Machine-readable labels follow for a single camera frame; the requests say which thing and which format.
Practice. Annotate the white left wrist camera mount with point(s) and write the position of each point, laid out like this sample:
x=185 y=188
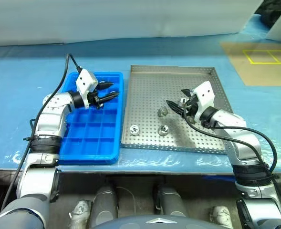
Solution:
x=84 y=81

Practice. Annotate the grey robot leg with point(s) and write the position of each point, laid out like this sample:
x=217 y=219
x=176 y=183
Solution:
x=103 y=205
x=171 y=202

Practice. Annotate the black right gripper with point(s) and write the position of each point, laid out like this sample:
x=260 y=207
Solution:
x=190 y=107

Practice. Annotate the white left robot foot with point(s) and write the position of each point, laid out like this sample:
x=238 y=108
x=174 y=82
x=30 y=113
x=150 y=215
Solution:
x=79 y=212

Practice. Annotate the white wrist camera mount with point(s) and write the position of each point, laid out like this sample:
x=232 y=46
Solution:
x=205 y=93
x=84 y=81

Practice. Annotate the white right robot foot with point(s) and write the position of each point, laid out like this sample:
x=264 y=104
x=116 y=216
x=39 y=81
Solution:
x=222 y=213

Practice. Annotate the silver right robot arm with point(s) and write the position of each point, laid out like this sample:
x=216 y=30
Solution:
x=240 y=133

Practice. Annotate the white robot foot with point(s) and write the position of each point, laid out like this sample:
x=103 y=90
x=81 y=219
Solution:
x=79 y=212
x=222 y=213

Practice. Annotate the brown cardboard sheet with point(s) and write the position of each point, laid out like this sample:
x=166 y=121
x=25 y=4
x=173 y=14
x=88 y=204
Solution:
x=250 y=74

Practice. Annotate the dark rounded robot torso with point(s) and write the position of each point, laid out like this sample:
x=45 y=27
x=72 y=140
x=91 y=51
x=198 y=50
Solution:
x=154 y=223

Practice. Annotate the blue plastic compartment tray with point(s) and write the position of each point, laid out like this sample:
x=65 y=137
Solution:
x=92 y=143

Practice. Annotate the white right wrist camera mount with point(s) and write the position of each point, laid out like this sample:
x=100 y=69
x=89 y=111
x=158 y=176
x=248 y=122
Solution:
x=205 y=93

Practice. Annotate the large white backdrop board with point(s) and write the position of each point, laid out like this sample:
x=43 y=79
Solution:
x=107 y=19

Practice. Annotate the grey right robot leg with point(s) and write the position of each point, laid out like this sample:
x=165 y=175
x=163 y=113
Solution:
x=171 y=202

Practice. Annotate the grey left robot leg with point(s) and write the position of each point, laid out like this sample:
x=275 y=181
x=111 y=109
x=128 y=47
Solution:
x=103 y=205

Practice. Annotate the black bulky background object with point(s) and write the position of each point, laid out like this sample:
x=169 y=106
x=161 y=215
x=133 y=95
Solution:
x=271 y=12

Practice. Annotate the perforated steel tray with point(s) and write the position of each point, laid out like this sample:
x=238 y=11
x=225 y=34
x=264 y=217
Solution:
x=149 y=95

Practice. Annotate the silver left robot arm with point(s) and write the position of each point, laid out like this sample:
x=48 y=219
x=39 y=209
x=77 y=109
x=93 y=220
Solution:
x=47 y=119

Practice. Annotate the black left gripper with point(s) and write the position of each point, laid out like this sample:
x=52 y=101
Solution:
x=95 y=98

